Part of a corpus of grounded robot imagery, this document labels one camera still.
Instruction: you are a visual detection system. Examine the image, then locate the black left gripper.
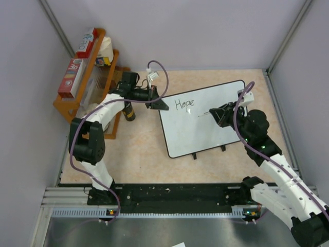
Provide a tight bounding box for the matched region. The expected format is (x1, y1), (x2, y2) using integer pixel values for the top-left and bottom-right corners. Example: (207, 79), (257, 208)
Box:
(131, 85), (168, 111)

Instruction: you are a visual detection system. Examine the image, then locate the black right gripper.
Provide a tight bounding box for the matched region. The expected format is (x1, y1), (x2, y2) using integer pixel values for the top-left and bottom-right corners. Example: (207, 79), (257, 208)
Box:
(210, 101), (252, 143)

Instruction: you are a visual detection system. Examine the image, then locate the white whiteboard black frame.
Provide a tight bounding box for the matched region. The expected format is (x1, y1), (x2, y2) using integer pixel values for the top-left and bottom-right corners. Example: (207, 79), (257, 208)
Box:
(159, 80), (245, 158)

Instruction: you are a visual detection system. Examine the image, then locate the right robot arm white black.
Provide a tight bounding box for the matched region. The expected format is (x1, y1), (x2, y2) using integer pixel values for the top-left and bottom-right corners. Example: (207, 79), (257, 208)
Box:
(209, 102), (328, 246)

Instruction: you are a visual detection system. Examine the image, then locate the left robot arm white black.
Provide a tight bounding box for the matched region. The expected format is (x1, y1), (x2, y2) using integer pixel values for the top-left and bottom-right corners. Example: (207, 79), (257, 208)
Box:
(68, 69), (169, 204)

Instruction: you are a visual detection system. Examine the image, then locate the orange wooden shelf rack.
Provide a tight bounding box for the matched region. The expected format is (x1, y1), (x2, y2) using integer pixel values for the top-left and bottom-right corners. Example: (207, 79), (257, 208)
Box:
(53, 28), (119, 123)

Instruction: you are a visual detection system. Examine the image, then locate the upper red white box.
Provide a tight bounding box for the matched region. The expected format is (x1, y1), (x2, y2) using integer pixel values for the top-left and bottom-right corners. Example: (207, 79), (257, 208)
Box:
(76, 27), (97, 59)

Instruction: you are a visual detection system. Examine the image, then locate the lower red foil box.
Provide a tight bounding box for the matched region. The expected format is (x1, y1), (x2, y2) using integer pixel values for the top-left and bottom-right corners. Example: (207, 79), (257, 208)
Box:
(58, 58), (85, 98)

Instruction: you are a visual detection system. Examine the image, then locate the white paper sheet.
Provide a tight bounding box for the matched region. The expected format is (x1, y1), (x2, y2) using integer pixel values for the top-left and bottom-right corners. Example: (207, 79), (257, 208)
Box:
(172, 242), (186, 247)

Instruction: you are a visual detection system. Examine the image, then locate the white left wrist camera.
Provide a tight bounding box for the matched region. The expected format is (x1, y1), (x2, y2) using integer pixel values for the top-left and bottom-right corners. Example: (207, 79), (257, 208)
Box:
(146, 68), (159, 88)

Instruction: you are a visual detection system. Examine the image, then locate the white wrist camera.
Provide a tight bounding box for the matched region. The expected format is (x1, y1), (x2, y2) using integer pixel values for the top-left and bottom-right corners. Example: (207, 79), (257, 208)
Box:
(146, 68), (159, 88)
(239, 91), (254, 107)

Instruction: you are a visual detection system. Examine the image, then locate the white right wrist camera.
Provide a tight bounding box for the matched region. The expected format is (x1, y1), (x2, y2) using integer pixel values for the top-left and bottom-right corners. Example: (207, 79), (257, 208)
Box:
(239, 91), (254, 107)

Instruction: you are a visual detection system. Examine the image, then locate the grey slotted cable duct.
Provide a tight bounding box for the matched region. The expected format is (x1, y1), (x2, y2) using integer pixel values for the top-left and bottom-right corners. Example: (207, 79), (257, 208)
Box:
(51, 205), (260, 219)

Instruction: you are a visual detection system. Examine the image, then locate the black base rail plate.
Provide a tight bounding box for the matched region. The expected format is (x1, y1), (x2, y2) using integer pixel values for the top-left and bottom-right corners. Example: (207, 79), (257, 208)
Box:
(86, 182), (260, 214)

